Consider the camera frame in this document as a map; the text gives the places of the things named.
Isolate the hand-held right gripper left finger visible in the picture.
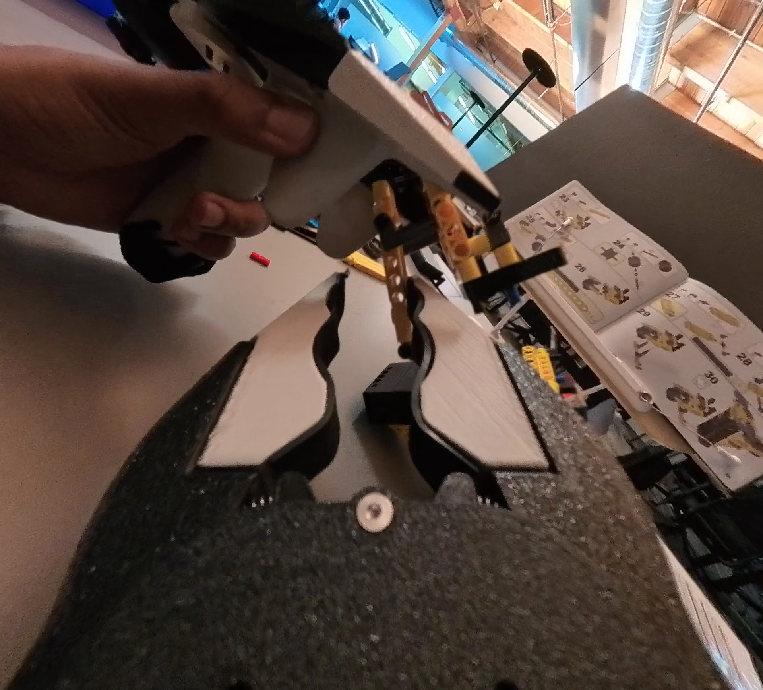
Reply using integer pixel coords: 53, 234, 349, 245
197, 271, 348, 485

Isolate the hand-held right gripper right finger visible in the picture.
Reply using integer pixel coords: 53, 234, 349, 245
408, 279, 559, 507

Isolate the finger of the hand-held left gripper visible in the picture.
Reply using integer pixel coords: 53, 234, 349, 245
327, 49, 503, 215

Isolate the black battery box toy model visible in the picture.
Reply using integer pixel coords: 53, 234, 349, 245
517, 343, 621, 436

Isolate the yellow toy brick assembly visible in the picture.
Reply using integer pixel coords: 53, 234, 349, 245
360, 162, 568, 360

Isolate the person's left hand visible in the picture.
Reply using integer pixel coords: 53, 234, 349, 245
0, 43, 321, 263

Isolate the brown bag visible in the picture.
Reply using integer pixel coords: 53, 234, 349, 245
411, 88, 455, 127

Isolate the black toy brick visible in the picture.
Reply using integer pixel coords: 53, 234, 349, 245
362, 361, 419, 424

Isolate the white book stand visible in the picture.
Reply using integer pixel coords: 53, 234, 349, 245
525, 275, 656, 412

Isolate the black floor lamp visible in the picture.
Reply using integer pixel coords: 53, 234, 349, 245
464, 48, 558, 149

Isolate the toy instruction booklet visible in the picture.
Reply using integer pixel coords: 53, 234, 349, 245
504, 180, 763, 493

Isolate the dark grey panel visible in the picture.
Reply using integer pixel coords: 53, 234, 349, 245
486, 85, 763, 288

